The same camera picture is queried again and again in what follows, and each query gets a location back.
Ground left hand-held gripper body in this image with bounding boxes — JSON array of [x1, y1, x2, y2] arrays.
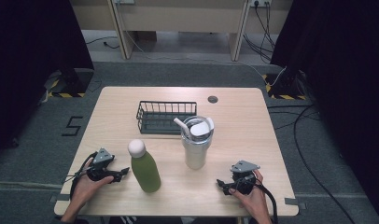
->
[[86, 147, 116, 183]]

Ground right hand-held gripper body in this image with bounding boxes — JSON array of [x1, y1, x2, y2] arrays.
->
[[230, 160, 260, 196]]

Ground green bottle with white cap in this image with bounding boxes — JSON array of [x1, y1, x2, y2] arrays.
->
[[127, 138, 161, 193]]

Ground person's right hand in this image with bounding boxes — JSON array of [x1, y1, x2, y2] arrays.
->
[[230, 170, 270, 218]]

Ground person's left hand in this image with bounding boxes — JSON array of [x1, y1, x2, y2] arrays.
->
[[73, 158, 115, 204]]

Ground white tumbler with straw lid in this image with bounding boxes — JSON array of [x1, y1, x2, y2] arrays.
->
[[173, 115, 216, 171]]

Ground black tape floor numeral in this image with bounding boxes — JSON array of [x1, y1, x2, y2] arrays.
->
[[61, 116, 84, 137]]

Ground person's dark striped pants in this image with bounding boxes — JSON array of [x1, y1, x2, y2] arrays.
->
[[107, 216, 242, 224]]

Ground grey tape strip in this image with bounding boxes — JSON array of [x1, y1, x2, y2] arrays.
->
[[284, 197, 307, 210], [49, 193, 70, 203]]

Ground stand base with hazard tape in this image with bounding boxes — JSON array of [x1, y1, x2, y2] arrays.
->
[[261, 73, 308, 101], [43, 68, 96, 99]]

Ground dark curtain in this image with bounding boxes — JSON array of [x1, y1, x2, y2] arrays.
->
[[270, 0, 379, 222], [0, 0, 95, 160]]

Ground beige background desk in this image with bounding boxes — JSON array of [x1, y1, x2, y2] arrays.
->
[[69, 0, 294, 63]]

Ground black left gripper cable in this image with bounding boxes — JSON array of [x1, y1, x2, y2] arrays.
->
[[64, 151, 99, 201]]

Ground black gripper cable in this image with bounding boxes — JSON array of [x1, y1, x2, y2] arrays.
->
[[255, 182, 279, 224], [64, 151, 99, 201]]

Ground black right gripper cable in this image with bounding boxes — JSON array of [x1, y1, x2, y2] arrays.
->
[[255, 182, 279, 224]]

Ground long black floor cable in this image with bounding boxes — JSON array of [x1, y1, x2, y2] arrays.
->
[[266, 104, 358, 224]]

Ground dark wire basket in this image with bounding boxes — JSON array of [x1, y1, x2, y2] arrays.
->
[[135, 100, 198, 135]]

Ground short black floor cable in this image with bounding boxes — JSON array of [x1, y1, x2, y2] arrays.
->
[[84, 35, 120, 50]]

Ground black cables at wall outlet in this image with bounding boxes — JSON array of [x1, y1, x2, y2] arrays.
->
[[243, 0, 277, 63]]

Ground white wall power outlet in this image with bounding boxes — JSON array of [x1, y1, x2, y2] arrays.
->
[[249, 0, 273, 8]]

